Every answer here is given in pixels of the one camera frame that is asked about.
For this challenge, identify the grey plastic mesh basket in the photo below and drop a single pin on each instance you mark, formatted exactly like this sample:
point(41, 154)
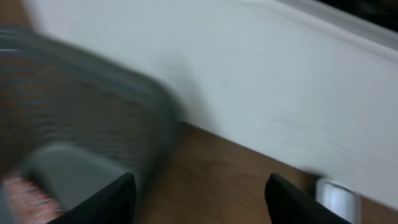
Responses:
point(73, 123)

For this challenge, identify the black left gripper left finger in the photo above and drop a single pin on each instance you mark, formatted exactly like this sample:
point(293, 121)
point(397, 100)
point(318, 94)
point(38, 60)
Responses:
point(114, 204)

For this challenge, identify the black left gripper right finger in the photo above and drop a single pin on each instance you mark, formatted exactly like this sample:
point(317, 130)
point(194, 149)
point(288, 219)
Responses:
point(289, 205)

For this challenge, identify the orange red snack sachet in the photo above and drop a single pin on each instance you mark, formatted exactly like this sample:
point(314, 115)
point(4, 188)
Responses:
point(29, 204)

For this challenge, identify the white barcode scanner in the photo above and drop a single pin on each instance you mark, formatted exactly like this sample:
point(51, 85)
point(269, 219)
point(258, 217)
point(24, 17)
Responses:
point(339, 199)

